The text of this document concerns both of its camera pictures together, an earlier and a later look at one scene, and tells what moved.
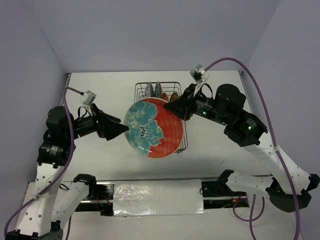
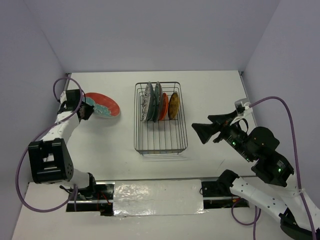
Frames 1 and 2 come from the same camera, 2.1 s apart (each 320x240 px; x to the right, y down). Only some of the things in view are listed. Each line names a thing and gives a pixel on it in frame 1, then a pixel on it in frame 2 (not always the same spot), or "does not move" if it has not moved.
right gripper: (183, 105) to (204, 130)
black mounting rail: (214, 194) does not move
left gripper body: (99, 124) to (88, 110)
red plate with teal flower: (154, 131) to (104, 105)
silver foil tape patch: (143, 198) does not move
